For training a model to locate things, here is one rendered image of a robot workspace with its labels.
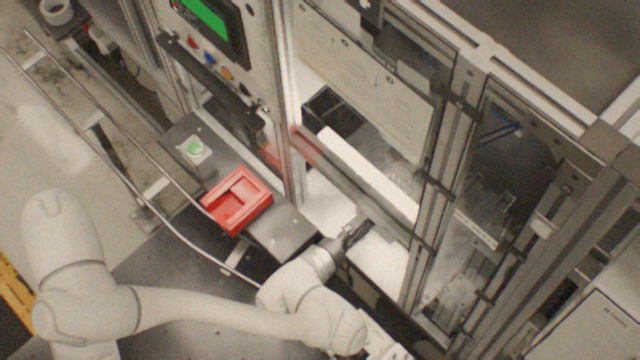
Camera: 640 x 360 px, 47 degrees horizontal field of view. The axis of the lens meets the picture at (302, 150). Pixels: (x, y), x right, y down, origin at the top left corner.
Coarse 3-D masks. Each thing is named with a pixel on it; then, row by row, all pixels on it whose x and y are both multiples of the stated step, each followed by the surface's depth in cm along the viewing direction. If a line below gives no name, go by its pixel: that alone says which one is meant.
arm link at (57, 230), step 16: (48, 192) 146; (64, 192) 147; (32, 208) 143; (48, 208) 142; (64, 208) 143; (80, 208) 145; (32, 224) 141; (48, 224) 140; (64, 224) 140; (80, 224) 142; (32, 240) 140; (48, 240) 138; (64, 240) 138; (80, 240) 140; (96, 240) 143; (32, 256) 139; (48, 256) 137; (64, 256) 137; (80, 256) 138; (96, 256) 140; (32, 272) 139; (48, 272) 136; (64, 352) 183; (80, 352) 183; (96, 352) 185; (112, 352) 191
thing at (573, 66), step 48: (384, 0) 95; (432, 0) 94; (480, 0) 97; (528, 0) 96; (576, 0) 96; (624, 0) 95; (528, 48) 93; (576, 48) 92; (624, 48) 92; (528, 96) 87; (576, 96) 89; (624, 96) 86; (576, 144) 84; (624, 144) 84; (576, 192) 91; (528, 240) 110; (480, 336) 156
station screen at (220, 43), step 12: (168, 0) 154; (204, 0) 137; (180, 12) 153; (192, 12) 147; (216, 12) 137; (192, 24) 153; (204, 24) 147; (204, 36) 152; (216, 36) 146; (228, 36) 141; (216, 48) 151; (228, 48) 145
